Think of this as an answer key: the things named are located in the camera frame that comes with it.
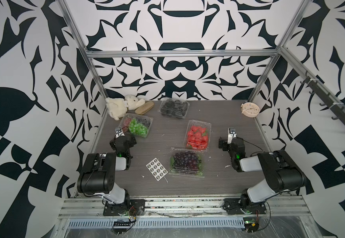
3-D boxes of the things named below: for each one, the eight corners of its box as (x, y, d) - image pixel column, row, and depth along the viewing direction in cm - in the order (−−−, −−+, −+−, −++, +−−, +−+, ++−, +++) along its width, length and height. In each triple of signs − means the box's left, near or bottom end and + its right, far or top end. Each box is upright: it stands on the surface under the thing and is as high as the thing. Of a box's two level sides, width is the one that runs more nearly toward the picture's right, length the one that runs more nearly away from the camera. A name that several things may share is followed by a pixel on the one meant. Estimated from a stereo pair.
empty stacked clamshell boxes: (157, 113, 113) (156, 108, 108) (164, 101, 121) (163, 95, 116) (184, 121, 109) (184, 115, 104) (189, 107, 117) (189, 102, 112)
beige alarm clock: (243, 117, 111) (244, 115, 110) (238, 104, 120) (239, 102, 118) (262, 117, 111) (263, 115, 110) (255, 104, 120) (257, 102, 118)
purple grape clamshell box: (169, 177, 85) (169, 173, 79) (169, 153, 94) (169, 148, 89) (204, 177, 85) (206, 173, 79) (201, 153, 94) (203, 148, 89)
